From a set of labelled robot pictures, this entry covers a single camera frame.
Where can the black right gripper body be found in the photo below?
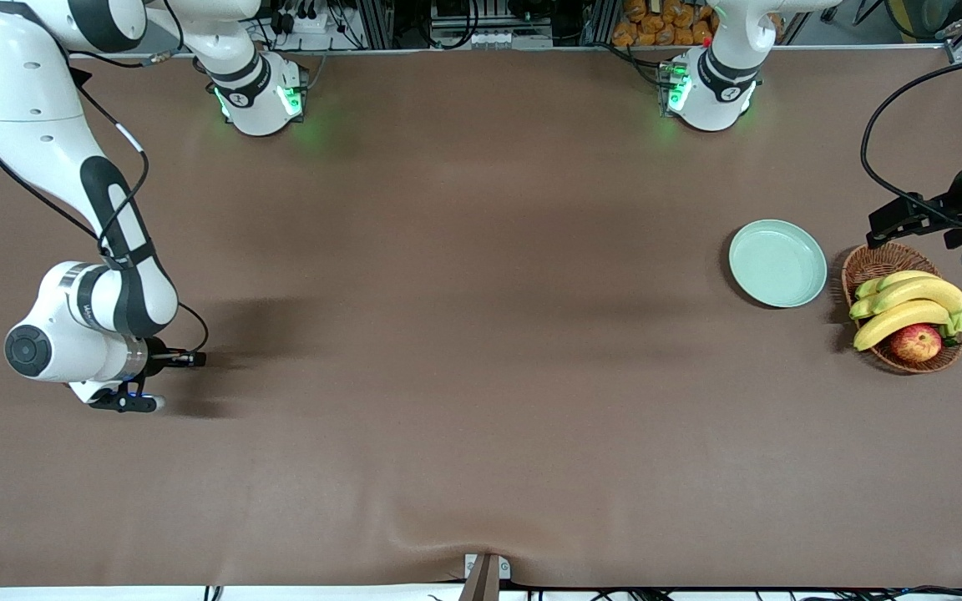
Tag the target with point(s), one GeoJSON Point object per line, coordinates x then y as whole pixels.
{"type": "Point", "coordinates": [157, 357]}

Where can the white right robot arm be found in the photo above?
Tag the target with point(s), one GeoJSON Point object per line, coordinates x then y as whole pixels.
{"type": "Point", "coordinates": [30, 100]}

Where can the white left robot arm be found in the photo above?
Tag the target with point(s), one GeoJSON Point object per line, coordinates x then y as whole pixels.
{"type": "Point", "coordinates": [715, 100]}

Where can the light green round plate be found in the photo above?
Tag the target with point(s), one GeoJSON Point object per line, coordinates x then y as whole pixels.
{"type": "Point", "coordinates": [777, 263]}

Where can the brown wicker basket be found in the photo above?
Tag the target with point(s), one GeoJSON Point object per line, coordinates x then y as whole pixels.
{"type": "Point", "coordinates": [873, 263]}

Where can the small greenish yellow banana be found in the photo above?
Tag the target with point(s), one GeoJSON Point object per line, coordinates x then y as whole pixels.
{"type": "Point", "coordinates": [890, 281]}

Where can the large yellow banana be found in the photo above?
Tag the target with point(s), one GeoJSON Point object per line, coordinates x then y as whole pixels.
{"type": "Point", "coordinates": [924, 290]}
{"type": "Point", "coordinates": [898, 319]}

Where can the red yellow apple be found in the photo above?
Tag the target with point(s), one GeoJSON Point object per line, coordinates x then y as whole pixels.
{"type": "Point", "coordinates": [915, 342]}

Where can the pile of orange round items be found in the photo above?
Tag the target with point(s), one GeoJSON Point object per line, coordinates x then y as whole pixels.
{"type": "Point", "coordinates": [665, 21]}

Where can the brown table mat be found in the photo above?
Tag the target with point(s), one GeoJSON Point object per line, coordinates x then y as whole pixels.
{"type": "Point", "coordinates": [481, 250]}

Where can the white power strip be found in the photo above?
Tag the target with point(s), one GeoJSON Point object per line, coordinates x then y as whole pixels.
{"type": "Point", "coordinates": [306, 18]}

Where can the white terminal strip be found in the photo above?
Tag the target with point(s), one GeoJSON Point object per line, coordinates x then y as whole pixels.
{"type": "Point", "coordinates": [493, 38]}

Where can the aluminium profile post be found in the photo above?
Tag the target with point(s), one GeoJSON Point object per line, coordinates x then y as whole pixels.
{"type": "Point", "coordinates": [372, 21]}
{"type": "Point", "coordinates": [596, 21]}

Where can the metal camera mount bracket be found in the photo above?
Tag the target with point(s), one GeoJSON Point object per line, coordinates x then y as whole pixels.
{"type": "Point", "coordinates": [485, 576]}

